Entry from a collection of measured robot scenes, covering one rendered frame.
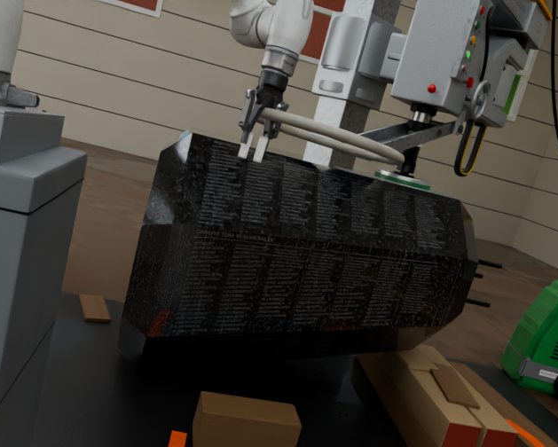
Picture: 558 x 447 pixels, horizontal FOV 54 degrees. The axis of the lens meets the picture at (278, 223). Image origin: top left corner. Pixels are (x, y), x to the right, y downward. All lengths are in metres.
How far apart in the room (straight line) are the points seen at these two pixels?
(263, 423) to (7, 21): 1.21
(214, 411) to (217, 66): 6.68
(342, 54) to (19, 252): 2.08
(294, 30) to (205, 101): 6.54
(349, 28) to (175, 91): 5.46
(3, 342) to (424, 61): 1.67
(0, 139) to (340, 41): 2.07
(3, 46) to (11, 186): 0.28
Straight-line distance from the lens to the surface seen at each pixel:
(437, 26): 2.15
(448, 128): 2.31
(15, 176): 0.91
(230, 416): 1.66
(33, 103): 1.09
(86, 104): 8.11
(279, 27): 1.46
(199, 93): 7.95
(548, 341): 3.08
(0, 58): 1.08
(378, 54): 2.76
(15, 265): 0.94
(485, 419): 1.98
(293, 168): 1.82
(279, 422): 1.70
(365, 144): 1.40
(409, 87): 2.13
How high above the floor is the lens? 0.97
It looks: 10 degrees down
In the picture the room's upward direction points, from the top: 15 degrees clockwise
